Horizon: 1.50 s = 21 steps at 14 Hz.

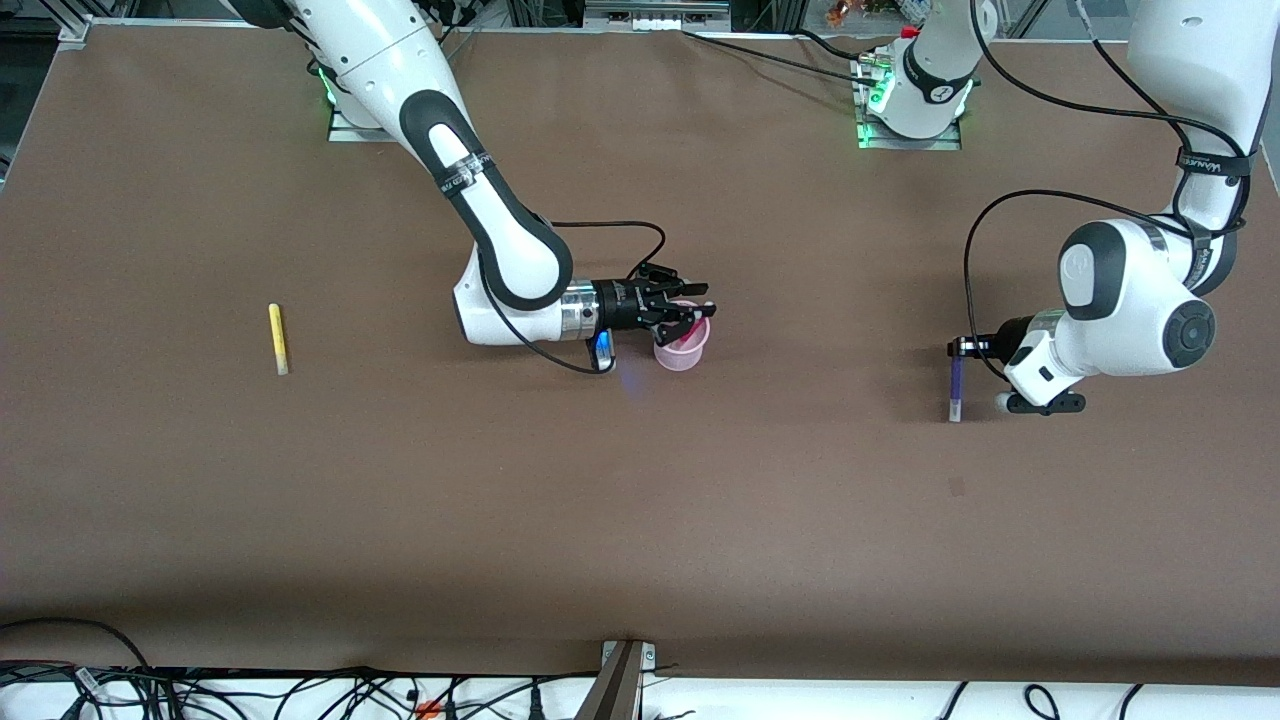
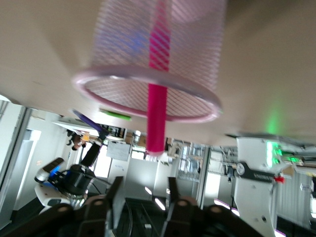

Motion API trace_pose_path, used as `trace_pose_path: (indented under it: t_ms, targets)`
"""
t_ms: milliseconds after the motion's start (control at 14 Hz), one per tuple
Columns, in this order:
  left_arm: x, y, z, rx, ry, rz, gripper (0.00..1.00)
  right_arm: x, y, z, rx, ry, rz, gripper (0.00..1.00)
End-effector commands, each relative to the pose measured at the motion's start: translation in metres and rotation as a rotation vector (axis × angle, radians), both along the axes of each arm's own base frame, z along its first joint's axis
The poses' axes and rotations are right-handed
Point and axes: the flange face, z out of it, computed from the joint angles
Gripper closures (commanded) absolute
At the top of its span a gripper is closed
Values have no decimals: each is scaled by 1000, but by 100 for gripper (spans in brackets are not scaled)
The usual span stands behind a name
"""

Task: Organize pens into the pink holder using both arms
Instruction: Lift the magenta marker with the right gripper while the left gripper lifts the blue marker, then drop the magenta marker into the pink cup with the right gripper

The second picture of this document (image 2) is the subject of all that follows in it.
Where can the pink mesh pen holder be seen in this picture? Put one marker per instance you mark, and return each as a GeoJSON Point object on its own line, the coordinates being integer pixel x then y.
{"type": "Point", "coordinates": [118, 49]}

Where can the pink pen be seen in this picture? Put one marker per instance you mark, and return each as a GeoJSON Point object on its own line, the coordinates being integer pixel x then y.
{"type": "Point", "coordinates": [156, 118]}

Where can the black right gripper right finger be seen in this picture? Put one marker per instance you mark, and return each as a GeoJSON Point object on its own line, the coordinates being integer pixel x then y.
{"type": "Point", "coordinates": [182, 217]}

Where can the green pen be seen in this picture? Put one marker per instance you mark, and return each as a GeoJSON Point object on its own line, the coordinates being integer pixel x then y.
{"type": "Point", "coordinates": [116, 115]}

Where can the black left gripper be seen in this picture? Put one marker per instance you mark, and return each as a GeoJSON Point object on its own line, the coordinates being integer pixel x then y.
{"type": "Point", "coordinates": [79, 180]}

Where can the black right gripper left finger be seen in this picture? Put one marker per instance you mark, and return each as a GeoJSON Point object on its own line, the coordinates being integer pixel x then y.
{"type": "Point", "coordinates": [98, 217]}

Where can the purple pen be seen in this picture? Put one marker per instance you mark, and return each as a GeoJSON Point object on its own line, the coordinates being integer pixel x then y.
{"type": "Point", "coordinates": [86, 119]}

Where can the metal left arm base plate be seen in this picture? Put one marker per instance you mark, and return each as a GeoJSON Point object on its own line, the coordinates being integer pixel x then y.
{"type": "Point", "coordinates": [276, 153]}

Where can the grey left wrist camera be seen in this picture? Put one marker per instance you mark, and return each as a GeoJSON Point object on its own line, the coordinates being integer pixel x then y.
{"type": "Point", "coordinates": [48, 172]}

